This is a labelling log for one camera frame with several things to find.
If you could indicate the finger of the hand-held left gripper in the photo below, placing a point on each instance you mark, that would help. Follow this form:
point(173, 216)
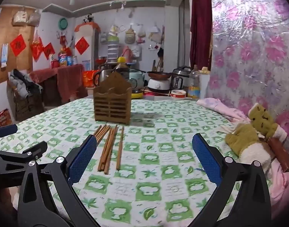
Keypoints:
point(9, 163)
point(7, 130)

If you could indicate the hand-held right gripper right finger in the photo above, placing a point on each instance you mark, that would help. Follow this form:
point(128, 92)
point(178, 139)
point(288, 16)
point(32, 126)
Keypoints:
point(206, 157)

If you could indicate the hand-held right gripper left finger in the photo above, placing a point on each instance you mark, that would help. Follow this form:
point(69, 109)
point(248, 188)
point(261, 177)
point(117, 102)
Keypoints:
point(83, 157)

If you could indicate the pile of wooden chopsticks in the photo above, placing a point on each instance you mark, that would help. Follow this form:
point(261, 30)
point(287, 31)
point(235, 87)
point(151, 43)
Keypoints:
point(107, 151)

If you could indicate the brown wooden chopstick holder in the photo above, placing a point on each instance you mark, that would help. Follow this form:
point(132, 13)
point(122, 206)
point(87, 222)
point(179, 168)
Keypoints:
point(111, 106)

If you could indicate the red snack bag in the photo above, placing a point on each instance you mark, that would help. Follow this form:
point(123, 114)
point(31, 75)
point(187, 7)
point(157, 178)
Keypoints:
point(2, 118)

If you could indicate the brown wicker chair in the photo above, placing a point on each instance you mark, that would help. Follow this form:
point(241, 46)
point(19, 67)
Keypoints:
point(26, 106)

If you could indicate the green and white plush toy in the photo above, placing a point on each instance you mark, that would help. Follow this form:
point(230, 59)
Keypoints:
point(244, 137)

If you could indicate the green checked bedsheet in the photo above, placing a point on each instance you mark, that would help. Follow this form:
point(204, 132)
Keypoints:
point(158, 146)

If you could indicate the grey and black jacket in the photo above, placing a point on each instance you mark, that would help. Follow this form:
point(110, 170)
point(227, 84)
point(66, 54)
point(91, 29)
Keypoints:
point(23, 82)

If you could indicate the pink blanket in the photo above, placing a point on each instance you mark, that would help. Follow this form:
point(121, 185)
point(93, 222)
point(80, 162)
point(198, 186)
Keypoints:
point(220, 107)

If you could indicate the red and white bowl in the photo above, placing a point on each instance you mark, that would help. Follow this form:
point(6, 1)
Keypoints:
point(177, 94)

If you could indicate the clear plastic bottle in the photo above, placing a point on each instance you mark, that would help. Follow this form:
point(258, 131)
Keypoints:
point(194, 85)

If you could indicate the reddish brown bar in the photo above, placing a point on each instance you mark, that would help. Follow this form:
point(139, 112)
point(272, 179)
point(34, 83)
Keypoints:
point(281, 155)

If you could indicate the table with red cloth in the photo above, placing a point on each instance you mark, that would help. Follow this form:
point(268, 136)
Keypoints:
point(68, 80)

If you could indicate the orange red bag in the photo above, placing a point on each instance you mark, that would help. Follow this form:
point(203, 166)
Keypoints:
point(88, 79)

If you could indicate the small red pot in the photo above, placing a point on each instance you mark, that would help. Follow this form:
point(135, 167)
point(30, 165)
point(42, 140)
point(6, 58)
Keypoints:
point(55, 64)

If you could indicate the silver pressure cooker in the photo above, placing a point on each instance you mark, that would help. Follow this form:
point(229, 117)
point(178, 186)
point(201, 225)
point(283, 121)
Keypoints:
point(180, 80)

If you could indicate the yellow pan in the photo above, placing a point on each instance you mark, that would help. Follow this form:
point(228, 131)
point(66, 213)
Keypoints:
point(137, 95)

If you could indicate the steel kettle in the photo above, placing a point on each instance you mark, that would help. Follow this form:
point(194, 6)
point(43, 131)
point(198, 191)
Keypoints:
point(103, 76)

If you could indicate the red diamond paper poster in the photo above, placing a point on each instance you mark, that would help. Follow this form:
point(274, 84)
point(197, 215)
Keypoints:
point(17, 45)
point(49, 51)
point(82, 45)

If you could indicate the red hanging decoration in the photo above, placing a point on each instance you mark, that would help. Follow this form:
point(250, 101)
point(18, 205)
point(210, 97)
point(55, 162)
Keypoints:
point(36, 47)

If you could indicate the cooking oil bottle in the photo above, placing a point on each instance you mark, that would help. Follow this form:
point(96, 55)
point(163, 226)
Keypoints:
point(63, 59)

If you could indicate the dark wok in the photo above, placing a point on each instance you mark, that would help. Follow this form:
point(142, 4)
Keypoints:
point(160, 75)

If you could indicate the blue tin cans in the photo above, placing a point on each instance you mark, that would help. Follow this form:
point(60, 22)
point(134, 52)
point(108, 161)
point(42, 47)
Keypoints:
point(71, 60)

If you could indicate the dark bottle with yellow cap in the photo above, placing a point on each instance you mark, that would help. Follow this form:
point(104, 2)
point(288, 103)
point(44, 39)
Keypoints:
point(122, 69)

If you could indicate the mint green rice cooker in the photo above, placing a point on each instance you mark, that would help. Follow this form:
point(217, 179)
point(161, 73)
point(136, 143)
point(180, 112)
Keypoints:
point(137, 78)

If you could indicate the wooden rolling pins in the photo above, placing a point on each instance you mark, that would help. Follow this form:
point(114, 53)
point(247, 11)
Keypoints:
point(158, 66)

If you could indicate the white refrigerator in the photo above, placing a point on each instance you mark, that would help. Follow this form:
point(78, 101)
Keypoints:
point(93, 47)

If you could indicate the striped stacked container green lid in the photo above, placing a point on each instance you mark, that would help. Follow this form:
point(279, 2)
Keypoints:
point(112, 49)

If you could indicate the beige hanging bag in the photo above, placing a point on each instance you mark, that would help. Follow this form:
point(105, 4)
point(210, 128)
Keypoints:
point(20, 19)

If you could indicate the pink thermos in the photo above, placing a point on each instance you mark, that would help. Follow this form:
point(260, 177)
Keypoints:
point(128, 54)

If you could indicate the grey hanging bag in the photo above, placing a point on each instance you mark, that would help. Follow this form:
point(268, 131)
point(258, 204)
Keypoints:
point(33, 18)

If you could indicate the black hanging ladle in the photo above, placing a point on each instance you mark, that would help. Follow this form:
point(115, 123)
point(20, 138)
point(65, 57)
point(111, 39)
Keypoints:
point(160, 52)

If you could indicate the green round plate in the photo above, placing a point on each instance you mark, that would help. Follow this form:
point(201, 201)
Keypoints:
point(63, 23)

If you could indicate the dark red curtain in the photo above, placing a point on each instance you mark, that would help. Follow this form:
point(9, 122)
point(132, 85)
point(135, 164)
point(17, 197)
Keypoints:
point(201, 28)

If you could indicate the woven hanging bag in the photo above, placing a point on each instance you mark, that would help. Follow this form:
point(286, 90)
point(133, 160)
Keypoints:
point(129, 36)

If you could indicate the hanging plastic bag yellow contents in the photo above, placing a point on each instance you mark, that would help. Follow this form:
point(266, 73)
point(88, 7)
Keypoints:
point(114, 30)

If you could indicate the orange cloth cover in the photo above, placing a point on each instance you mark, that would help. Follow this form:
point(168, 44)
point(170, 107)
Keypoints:
point(87, 26)

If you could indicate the hanging plastic bag pink contents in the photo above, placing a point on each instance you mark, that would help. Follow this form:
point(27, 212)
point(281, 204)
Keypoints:
point(141, 35)

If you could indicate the panda plush toy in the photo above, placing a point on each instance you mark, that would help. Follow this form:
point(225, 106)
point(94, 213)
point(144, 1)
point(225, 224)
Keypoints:
point(87, 19)

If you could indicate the brown wooden wall board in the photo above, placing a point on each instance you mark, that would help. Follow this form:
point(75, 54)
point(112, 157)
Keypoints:
point(14, 73)

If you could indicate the white and blue wall calendar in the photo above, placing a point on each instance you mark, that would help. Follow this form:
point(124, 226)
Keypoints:
point(4, 55)

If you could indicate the pink floral wall sheet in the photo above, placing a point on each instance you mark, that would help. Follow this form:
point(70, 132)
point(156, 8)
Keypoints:
point(248, 52)

